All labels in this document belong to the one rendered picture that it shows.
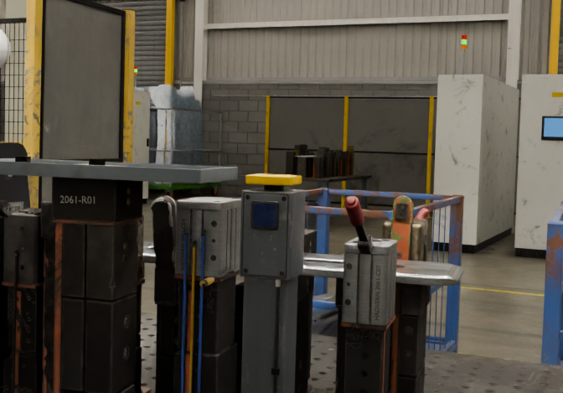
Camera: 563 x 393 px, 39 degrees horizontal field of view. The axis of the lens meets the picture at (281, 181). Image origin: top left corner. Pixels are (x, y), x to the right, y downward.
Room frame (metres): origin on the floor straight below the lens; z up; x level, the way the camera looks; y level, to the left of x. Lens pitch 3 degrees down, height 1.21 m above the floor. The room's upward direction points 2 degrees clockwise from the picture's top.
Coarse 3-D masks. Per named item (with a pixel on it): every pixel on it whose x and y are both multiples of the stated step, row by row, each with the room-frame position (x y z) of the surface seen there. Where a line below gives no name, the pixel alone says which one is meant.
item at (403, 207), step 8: (400, 200) 1.46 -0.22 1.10; (408, 200) 1.45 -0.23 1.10; (400, 208) 1.45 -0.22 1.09; (408, 208) 1.45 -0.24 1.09; (392, 216) 1.45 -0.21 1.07; (400, 216) 1.44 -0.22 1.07; (408, 216) 1.45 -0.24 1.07; (392, 224) 1.45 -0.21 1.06; (400, 224) 1.45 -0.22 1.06; (408, 224) 1.44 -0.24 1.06; (392, 232) 1.45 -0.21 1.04; (400, 232) 1.44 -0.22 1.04; (408, 232) 1.44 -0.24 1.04; (400, 240) 1.44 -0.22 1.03; (408, 240) 1.44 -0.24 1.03; (400, 248) 1.44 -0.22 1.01; (408, 248) 1.43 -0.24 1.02; (400, 256) 1.43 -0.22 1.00; (408, 256) 1.43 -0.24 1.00
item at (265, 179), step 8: (248, 176) 1.01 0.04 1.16; (256, 176) 1.01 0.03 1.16; (264, 176) 1.01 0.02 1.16; (272, 176) 1.00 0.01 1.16; (280, 176) 1.00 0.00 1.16; (288, 176) 1.01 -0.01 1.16; (296, 176) 1.03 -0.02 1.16; (264, 184) 1.01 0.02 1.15; (272, 184) 1.00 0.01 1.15; (280, 184) 1.00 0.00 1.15; (288, 184) 1.00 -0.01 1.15
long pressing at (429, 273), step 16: (144, 256) 1.35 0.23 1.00; (304, 256) 1.40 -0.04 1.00; (320, 256) 1.40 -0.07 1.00; (336, 256) 1.41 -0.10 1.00; (304, 272) 1.27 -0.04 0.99; (320, 272) 1.26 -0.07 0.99; (336, 272) 1.25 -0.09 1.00; (400, 272) 1.23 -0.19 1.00; (416, 272) 1.26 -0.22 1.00; (432, 272) 1.26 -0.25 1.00; (448, 272) 1.27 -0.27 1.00
